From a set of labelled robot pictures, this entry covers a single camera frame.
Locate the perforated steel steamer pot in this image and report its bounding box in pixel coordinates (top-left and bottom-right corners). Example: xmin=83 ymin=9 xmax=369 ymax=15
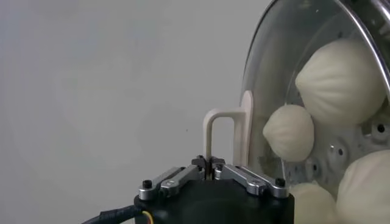
xmin=280 ymin=0 xmax=390 ymax=201

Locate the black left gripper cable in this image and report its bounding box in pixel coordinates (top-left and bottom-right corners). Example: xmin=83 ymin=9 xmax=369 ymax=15
xmin=80 ymin=204 xmax=155 ymax=224

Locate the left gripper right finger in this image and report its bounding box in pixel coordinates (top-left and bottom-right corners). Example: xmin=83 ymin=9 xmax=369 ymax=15
xmin=210 ymin=155 xmax=290 ymax=199

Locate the glass lid with cream handle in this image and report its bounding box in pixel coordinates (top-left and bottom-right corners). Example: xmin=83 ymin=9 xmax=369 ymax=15
xmin=202 ymin=0 xmax=390 ymax=224

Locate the white steamed baozi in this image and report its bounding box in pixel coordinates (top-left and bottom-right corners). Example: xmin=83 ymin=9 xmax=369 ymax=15
xmin=262 ymin=104 xmax=315 ymax=163
xmin=294 ymin=38 xmax=388 ymax=125
xmin=289 ymin=182 xmax=339 ymax=224
xmin=335 ymin=149 xmax=390 ymax=224

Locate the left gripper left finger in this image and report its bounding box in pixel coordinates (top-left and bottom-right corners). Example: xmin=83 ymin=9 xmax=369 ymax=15
xmin=138 ymin=155 xmax=211 ymax=201

